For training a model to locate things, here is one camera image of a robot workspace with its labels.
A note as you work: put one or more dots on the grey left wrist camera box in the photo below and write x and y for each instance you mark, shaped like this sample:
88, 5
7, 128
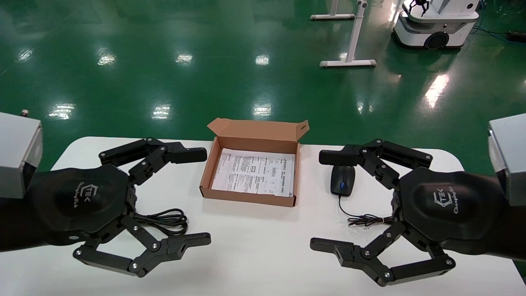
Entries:
16, 152

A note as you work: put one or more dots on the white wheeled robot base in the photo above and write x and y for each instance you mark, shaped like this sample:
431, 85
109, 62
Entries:
435, 24

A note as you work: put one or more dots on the brown cardboard box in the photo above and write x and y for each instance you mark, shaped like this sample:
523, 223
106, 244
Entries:
254, 133

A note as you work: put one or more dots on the white printed instruction sheet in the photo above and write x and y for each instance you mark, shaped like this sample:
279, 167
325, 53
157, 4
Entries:
254, 172

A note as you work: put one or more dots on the black floor box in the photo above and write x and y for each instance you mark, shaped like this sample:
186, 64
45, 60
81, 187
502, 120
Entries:
517, 35

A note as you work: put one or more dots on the white T-foot table leg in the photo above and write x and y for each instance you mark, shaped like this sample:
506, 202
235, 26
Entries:
333, 16
353, 37

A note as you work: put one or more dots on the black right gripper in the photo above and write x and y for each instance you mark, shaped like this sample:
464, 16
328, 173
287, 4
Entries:
448, 205

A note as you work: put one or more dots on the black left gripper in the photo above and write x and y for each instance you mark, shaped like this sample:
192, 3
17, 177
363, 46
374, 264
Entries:
78, 201

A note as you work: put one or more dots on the black gripper of distant robot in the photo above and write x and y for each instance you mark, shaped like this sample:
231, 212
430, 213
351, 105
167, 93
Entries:
419, 6

